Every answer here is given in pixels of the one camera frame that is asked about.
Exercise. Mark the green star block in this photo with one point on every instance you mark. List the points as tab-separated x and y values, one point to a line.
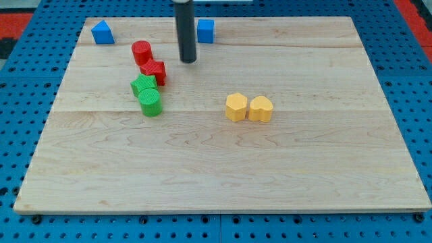
143	82

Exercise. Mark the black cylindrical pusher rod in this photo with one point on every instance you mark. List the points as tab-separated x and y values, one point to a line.
184	20

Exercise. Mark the blue cube block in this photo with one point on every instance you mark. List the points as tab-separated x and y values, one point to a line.
205	31

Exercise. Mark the blue triangular block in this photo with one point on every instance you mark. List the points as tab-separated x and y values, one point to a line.
102	33

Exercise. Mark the red star block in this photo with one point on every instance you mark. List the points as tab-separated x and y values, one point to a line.
154	68

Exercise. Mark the yellow heart block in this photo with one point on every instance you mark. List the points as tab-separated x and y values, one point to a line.
260	109

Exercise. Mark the green cylinder block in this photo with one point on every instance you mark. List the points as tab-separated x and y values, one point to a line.
150	102

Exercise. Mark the red cylinder block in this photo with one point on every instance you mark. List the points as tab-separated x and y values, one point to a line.
141	51

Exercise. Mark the yellow hexagon block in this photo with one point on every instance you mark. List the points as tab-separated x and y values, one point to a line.
235	107

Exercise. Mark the light wooden board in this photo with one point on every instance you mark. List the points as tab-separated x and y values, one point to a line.
332	144

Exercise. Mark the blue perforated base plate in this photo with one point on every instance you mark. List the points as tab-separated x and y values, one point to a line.
33	72

